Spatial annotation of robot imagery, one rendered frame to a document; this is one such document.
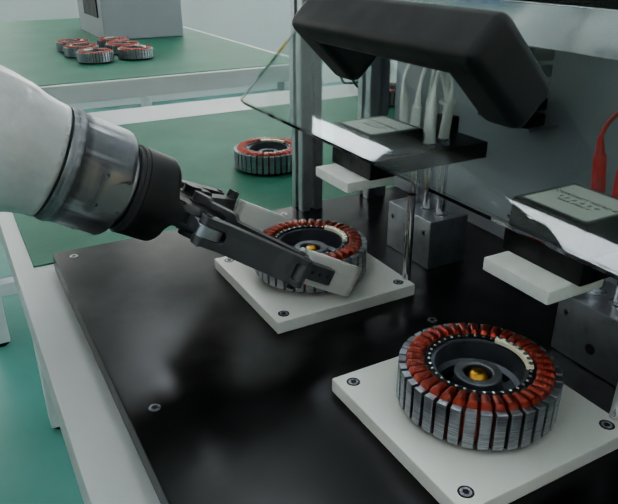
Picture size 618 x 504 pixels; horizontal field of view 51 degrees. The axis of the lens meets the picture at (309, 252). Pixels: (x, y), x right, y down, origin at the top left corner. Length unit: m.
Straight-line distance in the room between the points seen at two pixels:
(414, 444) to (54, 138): 0.32
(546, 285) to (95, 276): 0.45
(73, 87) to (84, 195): 1.40
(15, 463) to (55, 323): 1.06
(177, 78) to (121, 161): 1.46
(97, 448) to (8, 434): 1.30
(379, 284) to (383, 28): 0.44
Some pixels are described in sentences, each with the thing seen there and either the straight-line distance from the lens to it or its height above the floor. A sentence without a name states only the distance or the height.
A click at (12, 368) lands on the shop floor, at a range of 2.06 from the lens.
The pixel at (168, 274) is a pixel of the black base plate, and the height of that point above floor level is 0.77.
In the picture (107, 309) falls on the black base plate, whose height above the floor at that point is 0.77.
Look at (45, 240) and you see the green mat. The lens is 0.87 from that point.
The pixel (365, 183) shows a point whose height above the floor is 0.88.
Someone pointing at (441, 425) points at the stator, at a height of 0.80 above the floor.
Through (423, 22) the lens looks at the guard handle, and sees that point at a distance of 0.22.
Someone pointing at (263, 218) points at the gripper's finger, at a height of 0.82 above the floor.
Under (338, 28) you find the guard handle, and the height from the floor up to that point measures 1.05.
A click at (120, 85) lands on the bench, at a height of 0.73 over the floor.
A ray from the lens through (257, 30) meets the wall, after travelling 5.53.
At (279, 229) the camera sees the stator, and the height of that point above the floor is 0.82.
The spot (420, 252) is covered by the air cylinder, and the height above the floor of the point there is 0.79.
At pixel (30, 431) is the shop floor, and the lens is 1.80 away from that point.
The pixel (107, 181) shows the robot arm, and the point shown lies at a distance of 0.51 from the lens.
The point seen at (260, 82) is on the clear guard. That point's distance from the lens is 0.34.
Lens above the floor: 1.08
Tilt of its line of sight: 25 degrees down
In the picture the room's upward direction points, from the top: straight up
